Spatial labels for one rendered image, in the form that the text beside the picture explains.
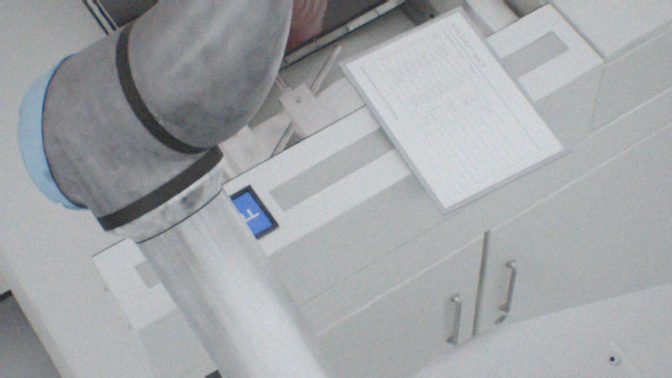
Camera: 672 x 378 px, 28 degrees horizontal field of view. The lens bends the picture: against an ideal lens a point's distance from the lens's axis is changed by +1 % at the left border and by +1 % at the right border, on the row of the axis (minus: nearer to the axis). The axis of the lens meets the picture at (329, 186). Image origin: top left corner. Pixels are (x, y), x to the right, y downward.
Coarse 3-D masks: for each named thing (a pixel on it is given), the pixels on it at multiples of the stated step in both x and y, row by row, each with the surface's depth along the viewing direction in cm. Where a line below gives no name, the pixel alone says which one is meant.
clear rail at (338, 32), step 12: (396, 0) 151; (408, 0) 152; (372, 12) 150; (384, 12) 151; (348, 24) 150; (360, 24) 150; (324, 36) 149; (336, 36) 149; (300, 48) 148; (312, 48) 148; (288, 60) 148; (300, 60) 148
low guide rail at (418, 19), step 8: (416, 0) 158; (424, 0) 158; (408, 8) 159; (416, 8) 157; (424, 8) 157; (432, 8) 157; (408, 16) 160; (416, 16) 158; (424, 16) 157; (432, 16) 156; (416, 24) 159
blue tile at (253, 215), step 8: (248, 192) 132; (232, 200) 131; (240, 200) 131; (248, 200) 131; (240, 208) 131; (248, 208) 131; (256, 208) 131; (248, 216) 130; (256, 216) 130; (264, 216) 130; (248, 224) 130; (256, 224) 130; (264, 224) 130; (256, 232) 129
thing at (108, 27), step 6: (84, 0) 153; (90, 0) 153; (90, 6) 152; (90, 12) 153; (96, 12) 152; (102, 12) 152; (96, 18) 152; (102, 18) 151; (108, 18) 152; (102, 24) 151; (108, 24) 151; (108, 30) 151; (114, 30) 151
